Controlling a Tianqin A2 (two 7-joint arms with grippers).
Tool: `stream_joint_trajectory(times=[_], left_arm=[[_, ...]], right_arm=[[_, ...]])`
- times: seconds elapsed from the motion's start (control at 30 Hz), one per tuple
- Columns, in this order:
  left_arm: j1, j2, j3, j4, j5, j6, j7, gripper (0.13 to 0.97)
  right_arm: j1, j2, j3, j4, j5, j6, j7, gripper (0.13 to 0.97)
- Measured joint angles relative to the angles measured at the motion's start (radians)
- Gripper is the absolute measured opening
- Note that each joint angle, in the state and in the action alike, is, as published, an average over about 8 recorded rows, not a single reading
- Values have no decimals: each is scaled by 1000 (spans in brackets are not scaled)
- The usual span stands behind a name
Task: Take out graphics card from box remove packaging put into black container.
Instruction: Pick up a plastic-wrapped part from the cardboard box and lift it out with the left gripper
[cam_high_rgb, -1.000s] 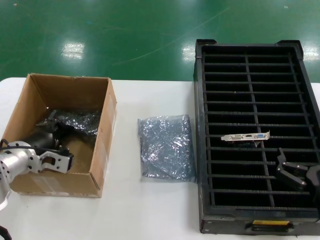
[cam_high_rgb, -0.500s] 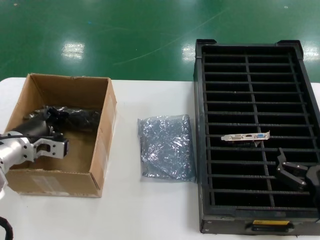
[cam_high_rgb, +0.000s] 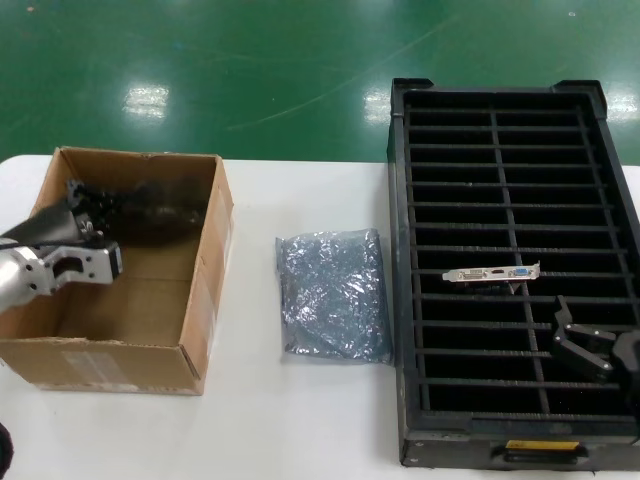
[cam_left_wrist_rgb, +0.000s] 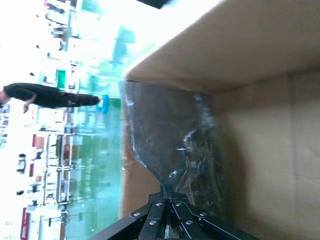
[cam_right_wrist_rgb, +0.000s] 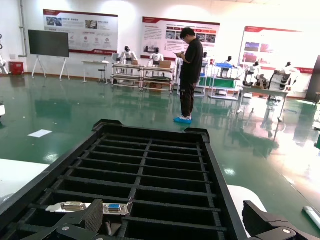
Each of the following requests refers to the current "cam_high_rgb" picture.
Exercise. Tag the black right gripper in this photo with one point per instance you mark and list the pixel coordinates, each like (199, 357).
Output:
(627, 357)

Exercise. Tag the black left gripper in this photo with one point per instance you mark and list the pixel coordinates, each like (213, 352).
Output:
(50, 227)

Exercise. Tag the clear plastic bag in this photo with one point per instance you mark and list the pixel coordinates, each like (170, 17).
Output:
(170, 217)

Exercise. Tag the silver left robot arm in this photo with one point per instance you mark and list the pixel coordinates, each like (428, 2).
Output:
(15, 280)

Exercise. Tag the open brown cardboard box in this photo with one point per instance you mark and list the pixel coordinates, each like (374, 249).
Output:
(150, 310)

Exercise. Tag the black slotted storage container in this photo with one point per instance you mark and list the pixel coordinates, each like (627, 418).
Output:
(400, 250)

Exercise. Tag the grey anti-static plastic bag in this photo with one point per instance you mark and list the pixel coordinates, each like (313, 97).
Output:
(330, 300)

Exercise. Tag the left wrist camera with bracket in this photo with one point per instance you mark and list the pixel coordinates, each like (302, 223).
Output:
(95, 262)

